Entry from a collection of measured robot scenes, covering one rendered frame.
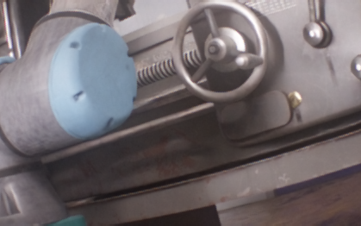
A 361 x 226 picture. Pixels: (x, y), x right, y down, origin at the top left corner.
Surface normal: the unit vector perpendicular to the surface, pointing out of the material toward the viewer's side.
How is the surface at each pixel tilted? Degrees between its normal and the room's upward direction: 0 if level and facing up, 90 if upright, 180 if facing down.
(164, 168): 90
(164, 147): 90
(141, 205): 90
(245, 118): 90
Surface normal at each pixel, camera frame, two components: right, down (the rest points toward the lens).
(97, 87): 0.84, -0.20
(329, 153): -0.50, 0.08
